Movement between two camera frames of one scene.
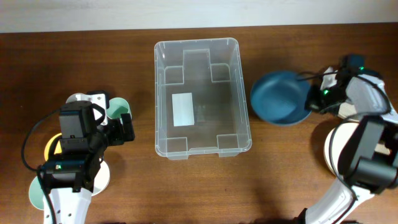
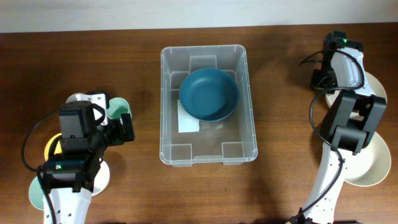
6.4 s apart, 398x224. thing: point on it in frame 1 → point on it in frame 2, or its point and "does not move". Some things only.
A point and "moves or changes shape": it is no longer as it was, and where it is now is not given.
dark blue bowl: x=278 y=98 → x=209 y=94
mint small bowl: x=36 y=195 does not move
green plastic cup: x=117 y=106 does not move
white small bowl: x=102 y=179 does not move
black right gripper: x=310 y=102 → x=315 y=84
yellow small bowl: x=58 y=149 does not move
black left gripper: x=119 y=135 does not move
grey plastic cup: x=75 y=97 does not move
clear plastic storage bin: x=199 y=101 moves or changes shape
